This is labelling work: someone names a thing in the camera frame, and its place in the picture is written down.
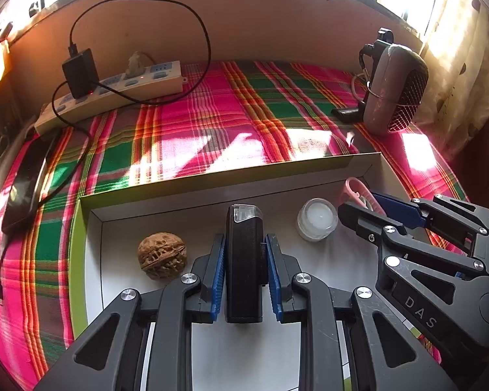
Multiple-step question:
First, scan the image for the white power strip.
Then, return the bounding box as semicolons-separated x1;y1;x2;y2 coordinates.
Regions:
33;60;185;135

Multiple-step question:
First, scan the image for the black smartphone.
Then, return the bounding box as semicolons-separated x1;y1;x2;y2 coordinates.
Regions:
1;131;61;237

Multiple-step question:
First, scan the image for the black rectangular device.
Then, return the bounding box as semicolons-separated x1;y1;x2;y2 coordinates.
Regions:
225;203;268;324

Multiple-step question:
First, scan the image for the grey portable fan heater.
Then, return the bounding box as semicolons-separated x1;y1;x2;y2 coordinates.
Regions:
362;27;428;135

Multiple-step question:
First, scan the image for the plaid pink green bedspread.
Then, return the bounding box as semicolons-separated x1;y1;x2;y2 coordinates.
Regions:
0;61;466;390

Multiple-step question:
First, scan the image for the pink white clip holder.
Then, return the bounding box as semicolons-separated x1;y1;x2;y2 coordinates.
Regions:
339;177;386;215

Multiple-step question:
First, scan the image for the black charger cable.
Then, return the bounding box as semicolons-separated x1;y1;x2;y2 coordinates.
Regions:
0;0;212;306

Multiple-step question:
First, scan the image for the white plug in strip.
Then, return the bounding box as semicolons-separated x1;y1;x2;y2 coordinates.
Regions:
125;51;155;79

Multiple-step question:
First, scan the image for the black charger adapter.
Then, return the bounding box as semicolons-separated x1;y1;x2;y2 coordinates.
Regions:
62;49;99;100

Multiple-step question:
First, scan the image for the small black usb stick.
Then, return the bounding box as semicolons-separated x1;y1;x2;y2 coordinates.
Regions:
331;107;364;123

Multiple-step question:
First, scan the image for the green white cardboard tray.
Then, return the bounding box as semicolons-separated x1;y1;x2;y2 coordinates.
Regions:
68;153;412;390

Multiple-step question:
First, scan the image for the white round cream jar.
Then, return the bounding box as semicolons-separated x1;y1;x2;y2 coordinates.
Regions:
297;198;338;242

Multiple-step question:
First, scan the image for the cream patterned curtain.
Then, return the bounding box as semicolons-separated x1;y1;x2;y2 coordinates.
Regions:
414;0;489;160

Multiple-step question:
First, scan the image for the brown walnut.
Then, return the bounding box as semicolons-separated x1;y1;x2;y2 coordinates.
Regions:
138;232;187;280

